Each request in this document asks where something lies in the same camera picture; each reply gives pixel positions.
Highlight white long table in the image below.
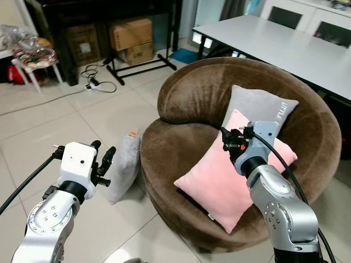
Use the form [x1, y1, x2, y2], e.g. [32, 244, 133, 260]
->
[191, 14, 351, 102]

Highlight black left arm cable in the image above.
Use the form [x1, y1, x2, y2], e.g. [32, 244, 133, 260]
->
[0, 145, 65, 215]

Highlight large light cardboard box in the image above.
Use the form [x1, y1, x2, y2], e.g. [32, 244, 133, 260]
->
[108, 18, 155, 52]

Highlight white cabinet with dark panels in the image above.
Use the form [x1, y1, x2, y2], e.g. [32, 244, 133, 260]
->
[259, 0, 351, 48]

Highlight plain grey pillow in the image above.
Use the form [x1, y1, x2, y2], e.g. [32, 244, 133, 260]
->
[106, 128, 142, 205]

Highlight grey pillow with white print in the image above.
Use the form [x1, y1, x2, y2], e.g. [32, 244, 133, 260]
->
[221, 84, 300, 139]

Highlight power strip with black cable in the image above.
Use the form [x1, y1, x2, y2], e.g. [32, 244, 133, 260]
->
[80, 64, 119, 94]

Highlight red bag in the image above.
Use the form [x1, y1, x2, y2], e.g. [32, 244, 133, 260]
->
[7, 65, 29, 85]

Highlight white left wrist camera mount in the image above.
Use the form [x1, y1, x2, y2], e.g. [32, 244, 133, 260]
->
[58, 142, 100, 199]

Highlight pink pillow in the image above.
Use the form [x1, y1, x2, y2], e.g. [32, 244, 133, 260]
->
[174, 109, 299, 235]

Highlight dark cardboard box with label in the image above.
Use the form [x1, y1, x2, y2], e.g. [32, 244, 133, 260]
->
[64, 23, 103, 67]

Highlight white stool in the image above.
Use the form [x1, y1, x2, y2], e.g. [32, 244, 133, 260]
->
[11, 54, 64, 93]

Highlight round brown sofa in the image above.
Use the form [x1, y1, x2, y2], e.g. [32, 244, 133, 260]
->
[139, 56, 344, 253]

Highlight clear plastic bag with items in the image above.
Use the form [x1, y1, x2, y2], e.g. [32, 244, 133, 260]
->
[0, 24, 59, 68]

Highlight small cardboard box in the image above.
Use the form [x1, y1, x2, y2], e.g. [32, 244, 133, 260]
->
[117, 42, 156, 66]

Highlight blue floor mat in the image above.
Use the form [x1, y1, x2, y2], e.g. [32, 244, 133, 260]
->
[168, 48, 201, 66]

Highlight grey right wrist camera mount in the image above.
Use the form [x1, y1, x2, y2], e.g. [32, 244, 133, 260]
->
[236, 121, 282, 165]

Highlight black desk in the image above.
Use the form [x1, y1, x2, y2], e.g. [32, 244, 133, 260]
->
[24, 0, 185, 87]

